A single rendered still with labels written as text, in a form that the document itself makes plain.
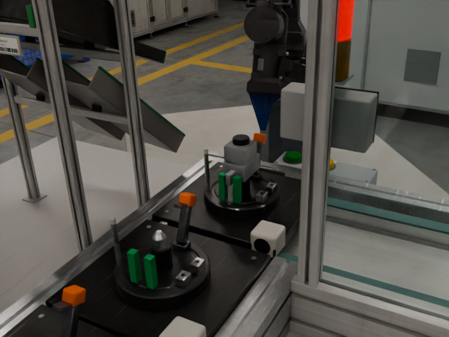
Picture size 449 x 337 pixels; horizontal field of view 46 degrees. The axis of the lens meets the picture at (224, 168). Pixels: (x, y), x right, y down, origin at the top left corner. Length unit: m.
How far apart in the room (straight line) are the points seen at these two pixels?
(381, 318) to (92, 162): 0.90
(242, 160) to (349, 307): 0.30
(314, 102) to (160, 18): 6.21
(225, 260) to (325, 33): 0.38
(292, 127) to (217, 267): 0.24
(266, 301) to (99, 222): 0.51
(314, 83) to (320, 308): 0.34
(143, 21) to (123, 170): 5.30
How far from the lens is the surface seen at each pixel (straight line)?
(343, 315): 0.81
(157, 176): 1.32
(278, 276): 0.82
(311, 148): 0.68
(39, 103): 1.15
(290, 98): 0.71
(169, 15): 6.95
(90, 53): 1.00
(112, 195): 1.26
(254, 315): 0.74
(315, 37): 0.64
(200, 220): 0.92
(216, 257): 0.83
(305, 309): 0.83
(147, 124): 1.05
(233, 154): 0.91
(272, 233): 0.85
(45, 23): 0.80
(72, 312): 0.65
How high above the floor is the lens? 1.46
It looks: 27 degrees down
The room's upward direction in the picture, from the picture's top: 2 degrees counter-clockwise
